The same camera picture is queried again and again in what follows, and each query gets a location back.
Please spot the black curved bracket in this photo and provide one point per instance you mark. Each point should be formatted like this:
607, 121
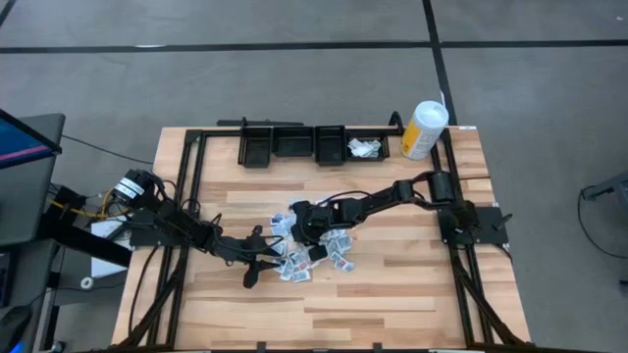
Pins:
391, 120

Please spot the computer monitor with blue screen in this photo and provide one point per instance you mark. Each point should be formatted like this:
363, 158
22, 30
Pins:
22, 144

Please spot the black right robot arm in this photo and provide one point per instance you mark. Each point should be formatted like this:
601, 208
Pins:
402, 193

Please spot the square white printed packet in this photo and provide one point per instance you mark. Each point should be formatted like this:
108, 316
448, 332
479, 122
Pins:
300, 276
329, 245
281, 230
296, 202
286, 269
280, 218
344, 241

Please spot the white packet with red print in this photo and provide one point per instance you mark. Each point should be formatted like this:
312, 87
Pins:
300, 261
345, 265

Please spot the black plastic mesh basket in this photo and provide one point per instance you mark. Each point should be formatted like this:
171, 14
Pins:
385, 154
329, 144
255, 147
293, 142

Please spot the white paper sheet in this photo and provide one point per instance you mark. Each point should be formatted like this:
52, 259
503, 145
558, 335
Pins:
105, 267

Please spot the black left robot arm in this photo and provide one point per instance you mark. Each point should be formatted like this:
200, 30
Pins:
167, 220

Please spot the grey chair base leg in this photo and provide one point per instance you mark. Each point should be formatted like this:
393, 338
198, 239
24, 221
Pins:
611, 187

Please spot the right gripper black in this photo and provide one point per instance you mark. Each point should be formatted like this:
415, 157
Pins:
324, 218

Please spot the black cart support beam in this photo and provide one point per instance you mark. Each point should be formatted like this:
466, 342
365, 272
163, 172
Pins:
88, 245

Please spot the black computer mouse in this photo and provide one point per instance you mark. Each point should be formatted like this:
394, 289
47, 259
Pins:
15, 326

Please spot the yellow and white wipes canister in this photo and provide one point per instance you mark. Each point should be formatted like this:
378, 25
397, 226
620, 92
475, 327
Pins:
422, 132

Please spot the white tape roll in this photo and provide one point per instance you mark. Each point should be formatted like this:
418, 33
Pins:
83, 283

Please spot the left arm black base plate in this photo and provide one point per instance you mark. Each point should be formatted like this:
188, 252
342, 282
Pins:
147, 240

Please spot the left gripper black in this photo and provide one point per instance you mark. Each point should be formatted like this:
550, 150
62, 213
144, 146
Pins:
245, 247

